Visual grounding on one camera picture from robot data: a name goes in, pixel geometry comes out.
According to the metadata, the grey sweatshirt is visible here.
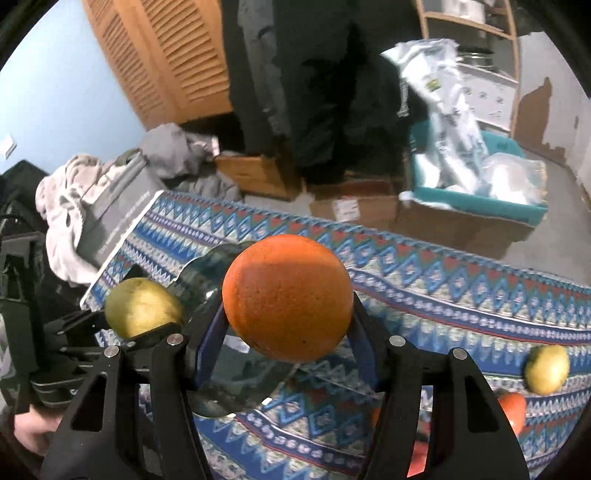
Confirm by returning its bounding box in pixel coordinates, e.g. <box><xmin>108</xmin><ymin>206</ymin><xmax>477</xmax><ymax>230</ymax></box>
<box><xmin>139</xmin><ymin>122</ymin><xmax>243</xmax><ymax>201</ymax></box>

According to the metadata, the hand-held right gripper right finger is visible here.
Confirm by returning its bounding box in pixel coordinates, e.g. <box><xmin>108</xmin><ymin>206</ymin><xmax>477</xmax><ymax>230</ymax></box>
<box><xmin>346</xmin><ymin>291</ymin><xmax>532</xmax><ymax>480</ymax></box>

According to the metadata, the black bag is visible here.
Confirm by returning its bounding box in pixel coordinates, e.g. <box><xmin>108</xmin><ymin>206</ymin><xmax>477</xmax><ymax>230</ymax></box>
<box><xmin>0</xmin><ymin>159</ymin><xmax>51</xmax><ymax>241</ymax></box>

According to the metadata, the blue patterned tablecloth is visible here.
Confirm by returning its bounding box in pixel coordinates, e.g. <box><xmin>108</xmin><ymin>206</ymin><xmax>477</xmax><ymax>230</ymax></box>
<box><xmin>81</xmin><ymin>189</ymin><xmax>591</xmax><ymax>480</ymax></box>

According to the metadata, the plain brown cardboard box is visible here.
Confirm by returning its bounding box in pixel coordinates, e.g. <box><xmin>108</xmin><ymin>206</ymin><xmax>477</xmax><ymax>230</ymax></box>
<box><xmin>215</xmin><ymin>154</ymin><xmax>303</xmax><ymax>201</ymax></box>

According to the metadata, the large red apple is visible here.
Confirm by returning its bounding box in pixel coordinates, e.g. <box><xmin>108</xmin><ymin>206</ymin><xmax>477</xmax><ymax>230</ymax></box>
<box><xmin>406</xmin><ymin>440</ymin><xmax>432</xmax><ymax>478</ymax></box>

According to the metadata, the teal plastic bin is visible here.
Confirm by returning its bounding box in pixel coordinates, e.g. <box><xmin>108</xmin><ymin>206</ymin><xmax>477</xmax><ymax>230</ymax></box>
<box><xmin>409</xmin><ymin>122</ymin><xmax>548</xmax><ymax>227</ymax></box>

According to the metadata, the grey package with white print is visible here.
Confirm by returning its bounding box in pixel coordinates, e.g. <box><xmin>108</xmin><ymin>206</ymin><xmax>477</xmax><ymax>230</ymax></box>
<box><xmin>76</xmin><ymin>154</ymin><xmax>164</xmax><ymax>268</ymax></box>

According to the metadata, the yellow-green mango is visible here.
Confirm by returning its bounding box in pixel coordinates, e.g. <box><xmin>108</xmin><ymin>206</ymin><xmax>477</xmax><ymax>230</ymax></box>
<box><xmin>524</xmin><ymin>344</ymin><xmax>571</xmax><ymax>396</ymax></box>
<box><xmin>104</xmin><ymin>277</ymin><xmax>185</xmax><ymax>340</ymax></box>

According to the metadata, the white drawer unit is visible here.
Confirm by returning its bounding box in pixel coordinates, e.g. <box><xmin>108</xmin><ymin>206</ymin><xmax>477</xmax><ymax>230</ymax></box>
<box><xmin>457</xmin><ymin>62</ymin><xmax>518</xmax><ymax>132</ymax></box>

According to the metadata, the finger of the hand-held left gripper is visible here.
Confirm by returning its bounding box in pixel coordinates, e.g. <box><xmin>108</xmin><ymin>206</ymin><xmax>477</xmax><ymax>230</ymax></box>
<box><xmin>55</xmin><ymin>310</ymin><xmax>112</xmax><ymax>337</ymax></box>
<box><xmin>122</xmin><ymin>322</ymin><xmax>184</xmax><ymax>355</ymax></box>

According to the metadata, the dark glass plate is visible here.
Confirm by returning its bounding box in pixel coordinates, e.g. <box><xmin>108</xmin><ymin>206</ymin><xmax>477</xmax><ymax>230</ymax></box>
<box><xmin>166</xmin><ymin>240</ymin><xmax>301</xmax><ymax>418</ymax></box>

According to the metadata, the grey hanging jacket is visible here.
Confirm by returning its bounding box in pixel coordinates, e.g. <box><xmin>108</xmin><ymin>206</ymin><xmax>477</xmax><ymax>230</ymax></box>
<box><xmin>238</xmin><ymin>0</ymin><xmax>293</xmax><ymax>139</ymax></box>

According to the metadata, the person's left hand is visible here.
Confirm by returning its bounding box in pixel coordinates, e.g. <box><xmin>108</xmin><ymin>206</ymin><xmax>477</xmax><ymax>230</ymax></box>
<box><xmin>14</xmin><ymin>412</ymin><xmax>64</xmax><ymax>456</ymax></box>

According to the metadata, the dark hanging coat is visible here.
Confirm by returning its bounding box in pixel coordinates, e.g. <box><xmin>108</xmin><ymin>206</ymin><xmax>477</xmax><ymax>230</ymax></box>
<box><xmin>228</xmin><ymin>0</ymin><xmax>430</xmax><ymax>185</ymax></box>

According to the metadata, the white towel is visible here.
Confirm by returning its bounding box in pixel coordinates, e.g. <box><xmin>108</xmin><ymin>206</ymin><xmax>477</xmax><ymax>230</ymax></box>
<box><xmin>36</xmin><ymin>154</ymin><xmax>139</xmax><ymax>282</ymax></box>

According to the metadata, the white printed plastic bag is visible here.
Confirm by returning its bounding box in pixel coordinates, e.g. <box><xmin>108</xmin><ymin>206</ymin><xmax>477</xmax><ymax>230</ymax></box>
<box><xmin>381</xmin><ymin>39</ymin><xmax>490</xmax><ymax>192</ymax></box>

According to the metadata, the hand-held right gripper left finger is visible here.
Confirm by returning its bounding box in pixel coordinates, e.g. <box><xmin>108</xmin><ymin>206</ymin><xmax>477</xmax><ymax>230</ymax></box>
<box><xmin>39</xmin><ymin>295</ymin><xmax>232</xmax><ymax>480</ymax></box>

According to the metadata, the cardboard box with white label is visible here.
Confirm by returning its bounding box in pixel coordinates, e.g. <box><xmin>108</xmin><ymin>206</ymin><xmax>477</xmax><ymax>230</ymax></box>
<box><xmin>309</xmin><ymin>180</ymin><xmax>402</xmax><ymax>232</ymax></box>

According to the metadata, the clear plastic bag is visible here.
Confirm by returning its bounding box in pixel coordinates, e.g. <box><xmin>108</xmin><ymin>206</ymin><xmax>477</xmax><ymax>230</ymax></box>
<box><xmin>480</xmin><ymin>152</ymin><xmax>548</xmax><ymax>206</ymax></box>

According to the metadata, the large orange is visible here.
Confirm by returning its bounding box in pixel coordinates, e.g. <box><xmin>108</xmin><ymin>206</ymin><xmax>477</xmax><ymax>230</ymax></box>
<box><xmin>498</xmin><ymin>392</ymin><xmax>527</xmax><ymax>437</ymax></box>

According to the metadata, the large cardboard box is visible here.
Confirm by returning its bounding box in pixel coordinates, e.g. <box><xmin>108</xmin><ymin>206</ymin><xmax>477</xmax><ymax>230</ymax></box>
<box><xmin>394</xmin><ymin>185</ymin><xmax>536</xmax><ymax>261</ymax></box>

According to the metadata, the wooden shelf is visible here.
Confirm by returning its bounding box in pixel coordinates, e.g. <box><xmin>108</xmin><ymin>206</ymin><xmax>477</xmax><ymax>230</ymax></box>
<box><xmin>416</xmin><ymin>0</ymin><xmax>522</xmax><ymax>139</ymax></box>

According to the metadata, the wooden louvred door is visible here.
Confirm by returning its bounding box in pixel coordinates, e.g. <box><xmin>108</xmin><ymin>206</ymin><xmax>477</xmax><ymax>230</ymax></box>
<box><xmin>82</xmin><ymin>0</ymin><xmax>178</xmax><ymax>131</ymax></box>
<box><xmin>139</xmin><ymin>0</ymin><xmax>234</xmax><ymax>125</ymax></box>

